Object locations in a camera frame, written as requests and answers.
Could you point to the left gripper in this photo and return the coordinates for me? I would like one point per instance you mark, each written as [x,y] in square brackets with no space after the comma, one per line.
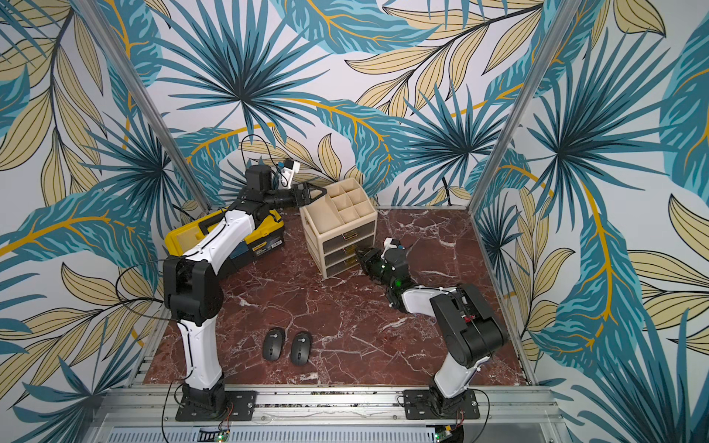
[308,185]

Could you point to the corner aluminium post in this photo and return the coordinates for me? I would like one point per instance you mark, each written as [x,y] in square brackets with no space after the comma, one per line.
[100,28]
[537,71]

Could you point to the beige drawer organizer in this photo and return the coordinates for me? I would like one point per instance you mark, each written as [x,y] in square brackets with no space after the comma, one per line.
[337,225]

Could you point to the yellow black toolbox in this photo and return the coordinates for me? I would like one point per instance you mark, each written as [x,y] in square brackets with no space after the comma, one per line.
[267,237]

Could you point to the black Lecoo mouse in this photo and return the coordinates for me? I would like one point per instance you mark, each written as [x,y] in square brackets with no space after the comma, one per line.
[273,344]
[301,349]

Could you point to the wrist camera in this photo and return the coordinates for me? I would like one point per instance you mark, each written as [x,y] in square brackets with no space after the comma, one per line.
[390,243]
[286,173]

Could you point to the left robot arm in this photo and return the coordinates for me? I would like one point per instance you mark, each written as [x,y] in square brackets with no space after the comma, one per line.
[193,293]

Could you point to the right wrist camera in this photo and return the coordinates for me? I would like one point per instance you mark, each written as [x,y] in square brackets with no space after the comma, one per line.
[390,243]

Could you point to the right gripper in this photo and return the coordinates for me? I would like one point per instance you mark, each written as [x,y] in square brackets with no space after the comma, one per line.
[367,259]

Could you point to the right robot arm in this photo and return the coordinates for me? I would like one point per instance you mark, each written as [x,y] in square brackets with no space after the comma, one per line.
[469,327]

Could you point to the aluminium front rail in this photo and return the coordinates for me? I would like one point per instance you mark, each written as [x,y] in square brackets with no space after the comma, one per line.
[282,413]

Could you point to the left corner aluminium post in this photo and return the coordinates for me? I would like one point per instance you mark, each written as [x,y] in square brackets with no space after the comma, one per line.
[100,28]

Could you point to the right corner aluminium post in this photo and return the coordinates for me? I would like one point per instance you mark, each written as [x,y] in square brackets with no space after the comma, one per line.
[537,71]

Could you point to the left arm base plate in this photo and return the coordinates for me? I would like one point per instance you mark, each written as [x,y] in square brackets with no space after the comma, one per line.
[235,406]

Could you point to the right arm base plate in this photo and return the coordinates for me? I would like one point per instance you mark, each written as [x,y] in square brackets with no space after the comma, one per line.
[429,404]

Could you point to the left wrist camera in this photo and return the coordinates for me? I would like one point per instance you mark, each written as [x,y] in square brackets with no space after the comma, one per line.
[286,173]

